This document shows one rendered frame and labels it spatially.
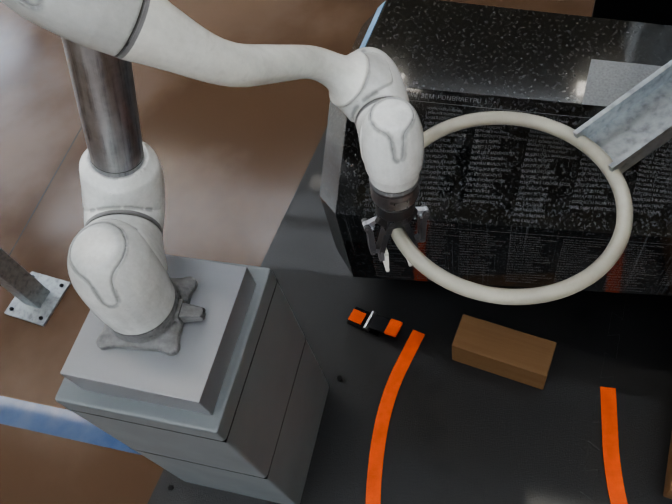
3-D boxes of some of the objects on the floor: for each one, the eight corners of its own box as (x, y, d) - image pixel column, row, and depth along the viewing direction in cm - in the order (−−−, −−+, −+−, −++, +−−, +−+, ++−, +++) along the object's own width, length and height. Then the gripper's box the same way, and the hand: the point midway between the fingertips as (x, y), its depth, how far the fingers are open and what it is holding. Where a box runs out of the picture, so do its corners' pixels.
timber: (451, 360, 214) (451, 345, 204) (463, 328, 219) (463, 313, 209) (543, 390, 203) (547, 376, 193) (552, 357, 208) (557, 342, 198)
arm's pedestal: (311, 529, 194) (231, 463, 127) (164, 494, 207) (22, 417, 141) (348, 374, 219) (297, 251, 152) (214, 352, 232) (113, 228, 165)
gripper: (354, 221, 117) (362, 287, 137) (446, 199, 118) (441, 268, 137) (344, 190, 121) (354, 259, 141) (433, 169, 122) (431, 241, 141)
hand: (397, 255), depth 136 cm, fingers closed on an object, 4 cm apart
